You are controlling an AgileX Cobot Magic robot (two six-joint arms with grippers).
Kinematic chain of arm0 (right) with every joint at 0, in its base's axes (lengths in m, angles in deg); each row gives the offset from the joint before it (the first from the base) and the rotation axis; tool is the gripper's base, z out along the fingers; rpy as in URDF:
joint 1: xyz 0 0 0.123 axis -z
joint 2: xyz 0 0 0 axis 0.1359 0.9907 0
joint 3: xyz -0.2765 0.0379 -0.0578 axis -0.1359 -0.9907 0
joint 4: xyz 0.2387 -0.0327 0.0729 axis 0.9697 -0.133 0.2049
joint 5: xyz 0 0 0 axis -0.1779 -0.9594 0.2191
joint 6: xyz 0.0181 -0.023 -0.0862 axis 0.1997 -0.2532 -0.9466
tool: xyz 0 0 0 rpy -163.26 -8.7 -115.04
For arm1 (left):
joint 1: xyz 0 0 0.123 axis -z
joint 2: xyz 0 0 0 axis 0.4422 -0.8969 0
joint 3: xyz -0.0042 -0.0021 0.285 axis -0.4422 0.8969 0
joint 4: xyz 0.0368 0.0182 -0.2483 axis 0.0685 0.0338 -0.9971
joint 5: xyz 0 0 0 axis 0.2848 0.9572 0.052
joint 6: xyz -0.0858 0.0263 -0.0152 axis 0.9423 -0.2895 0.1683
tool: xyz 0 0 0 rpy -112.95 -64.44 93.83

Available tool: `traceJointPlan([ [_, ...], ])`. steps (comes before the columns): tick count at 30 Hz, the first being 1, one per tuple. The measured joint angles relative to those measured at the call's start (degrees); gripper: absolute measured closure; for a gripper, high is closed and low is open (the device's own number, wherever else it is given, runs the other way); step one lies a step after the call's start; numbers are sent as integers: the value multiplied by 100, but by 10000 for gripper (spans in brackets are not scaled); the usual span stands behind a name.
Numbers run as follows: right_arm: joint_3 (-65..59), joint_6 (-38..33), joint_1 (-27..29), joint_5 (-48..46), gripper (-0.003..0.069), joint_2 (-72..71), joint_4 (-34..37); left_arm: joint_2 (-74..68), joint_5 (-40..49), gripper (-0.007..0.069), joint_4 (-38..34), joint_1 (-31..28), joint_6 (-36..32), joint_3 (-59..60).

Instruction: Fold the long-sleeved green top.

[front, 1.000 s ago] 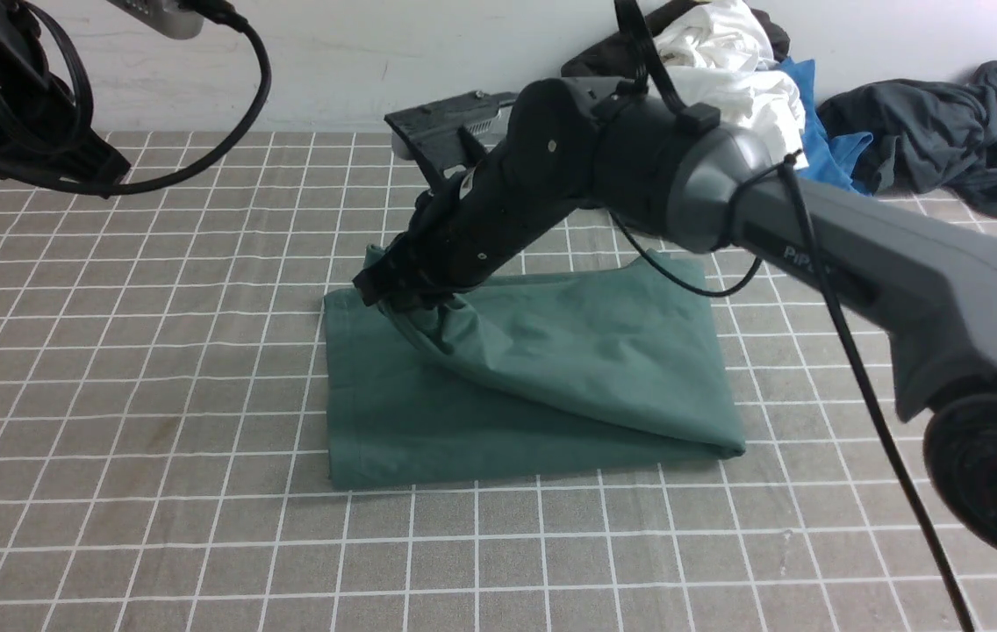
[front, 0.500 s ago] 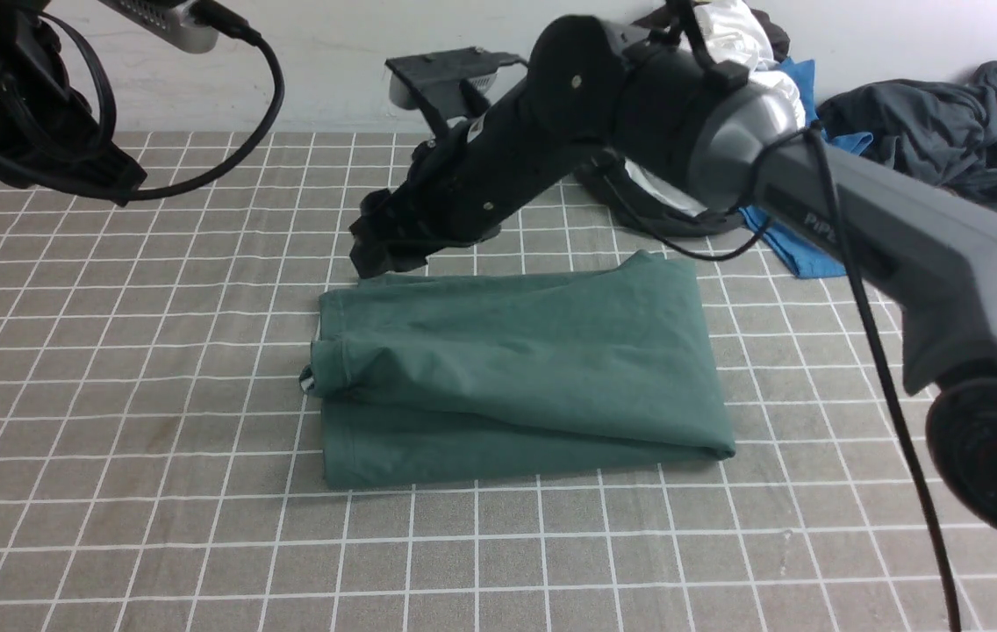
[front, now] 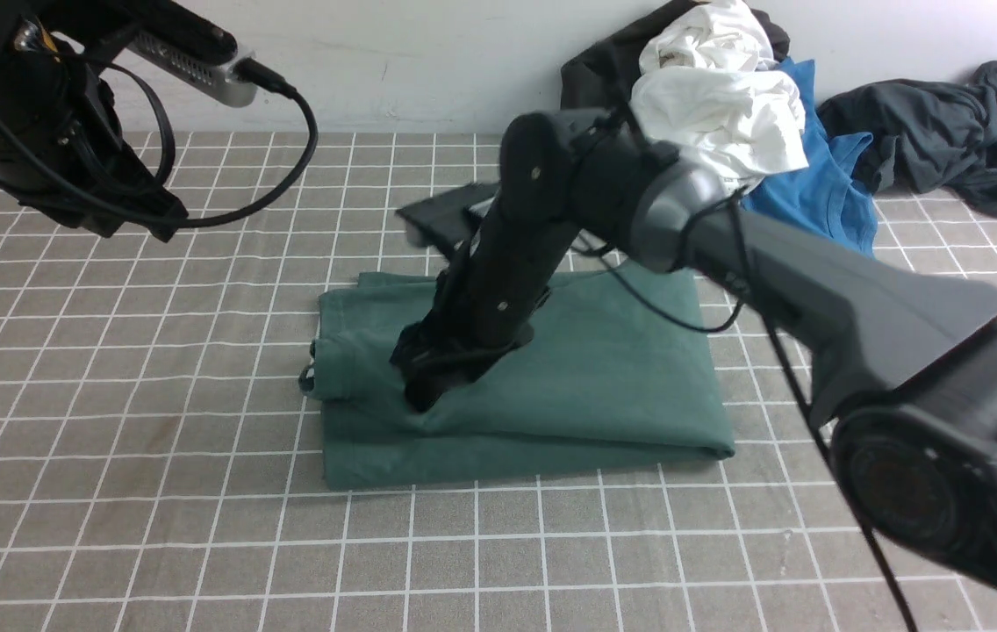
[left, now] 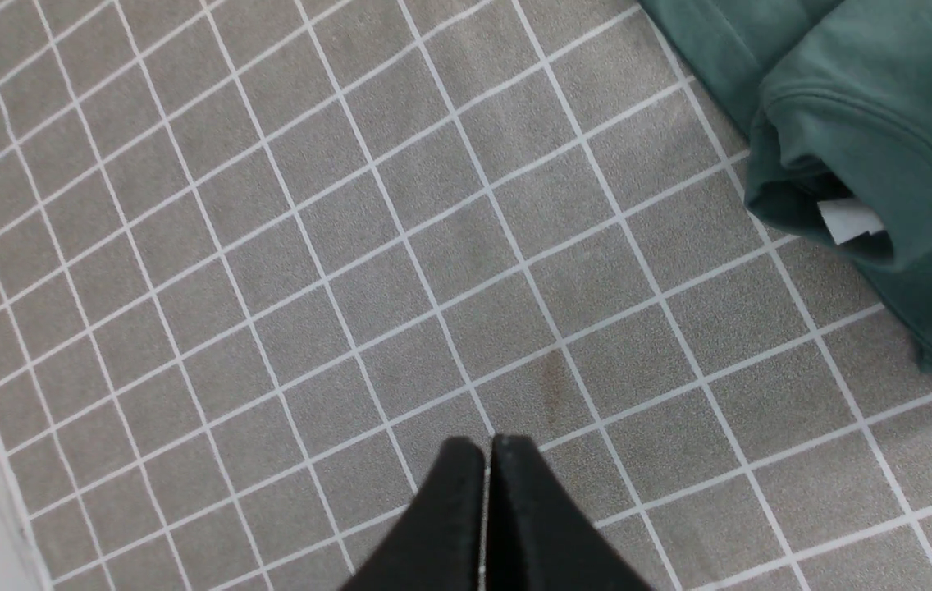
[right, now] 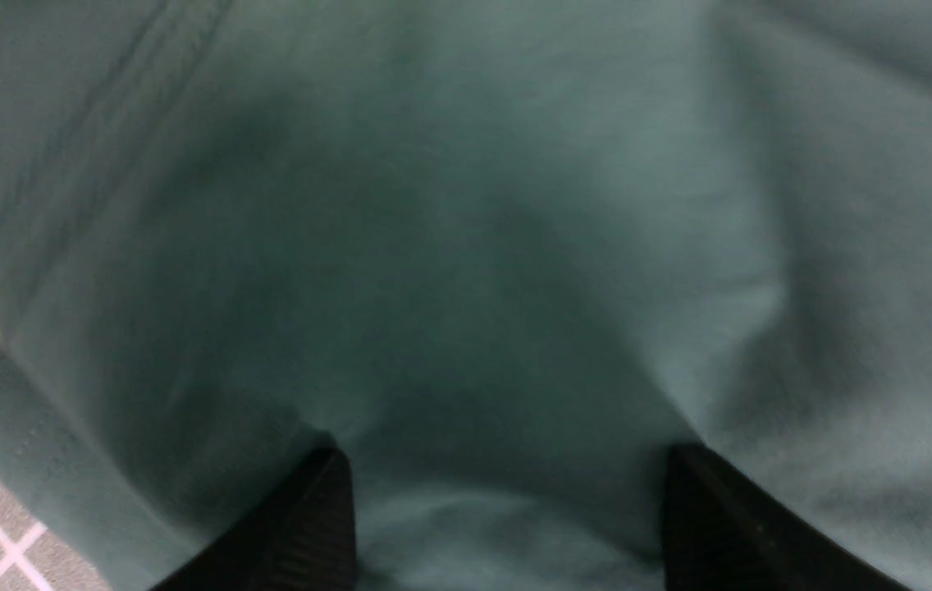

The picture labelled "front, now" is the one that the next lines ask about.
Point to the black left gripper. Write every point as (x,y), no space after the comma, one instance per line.
(102,207)

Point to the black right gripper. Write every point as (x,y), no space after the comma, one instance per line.
(432,365)

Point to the green long-sleeve top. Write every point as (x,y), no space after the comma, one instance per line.
(604,384)

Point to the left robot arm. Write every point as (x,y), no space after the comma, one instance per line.
(60,134)

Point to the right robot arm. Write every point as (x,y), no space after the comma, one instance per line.
(905,364)

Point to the blue tank top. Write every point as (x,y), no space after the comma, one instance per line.
(824,198)

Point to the grey checkered tablecloth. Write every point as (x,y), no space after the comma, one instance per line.
(161,471)

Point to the black garment under pile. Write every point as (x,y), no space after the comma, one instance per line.
(595,70)

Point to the white t-shirt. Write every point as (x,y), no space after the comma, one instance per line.
(743,135)

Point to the dark grey crumpled garment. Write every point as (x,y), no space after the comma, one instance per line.
(925,136)

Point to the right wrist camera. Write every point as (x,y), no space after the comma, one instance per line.
(447,220)

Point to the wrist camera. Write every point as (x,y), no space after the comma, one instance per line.
(447,220)
(189,47)

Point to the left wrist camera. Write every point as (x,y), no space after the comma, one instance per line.
(189,47)

